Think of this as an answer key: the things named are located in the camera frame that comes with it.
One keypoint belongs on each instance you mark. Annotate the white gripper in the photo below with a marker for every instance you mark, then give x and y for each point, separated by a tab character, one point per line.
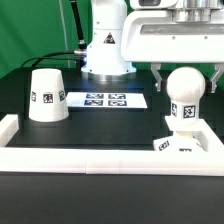
175	31

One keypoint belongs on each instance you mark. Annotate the white lamp bulb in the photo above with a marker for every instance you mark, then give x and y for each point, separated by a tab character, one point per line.
185	87

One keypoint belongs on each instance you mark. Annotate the white lamp base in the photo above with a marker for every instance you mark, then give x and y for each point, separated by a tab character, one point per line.
182	138

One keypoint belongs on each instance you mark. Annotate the white lamp shade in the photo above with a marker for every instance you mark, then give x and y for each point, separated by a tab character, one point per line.
47	96

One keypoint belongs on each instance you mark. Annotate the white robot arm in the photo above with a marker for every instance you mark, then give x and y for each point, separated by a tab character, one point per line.
104	59

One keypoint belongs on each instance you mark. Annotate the white marker sheet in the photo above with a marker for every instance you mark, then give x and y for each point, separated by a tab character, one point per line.
106	100

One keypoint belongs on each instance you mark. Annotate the white foam border wall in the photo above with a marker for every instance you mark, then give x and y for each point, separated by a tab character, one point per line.
210	162

